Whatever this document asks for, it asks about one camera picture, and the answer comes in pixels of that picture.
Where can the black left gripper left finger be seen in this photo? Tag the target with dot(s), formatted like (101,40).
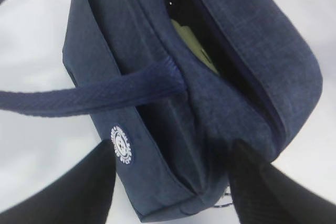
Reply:
(82,195)

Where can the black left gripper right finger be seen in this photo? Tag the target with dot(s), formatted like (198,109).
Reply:
(263,194)

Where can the dark blue lunch bag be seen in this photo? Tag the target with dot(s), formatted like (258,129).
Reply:
(172,121)

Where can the glass container with green lid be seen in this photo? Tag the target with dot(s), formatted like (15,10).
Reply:
(194,45)

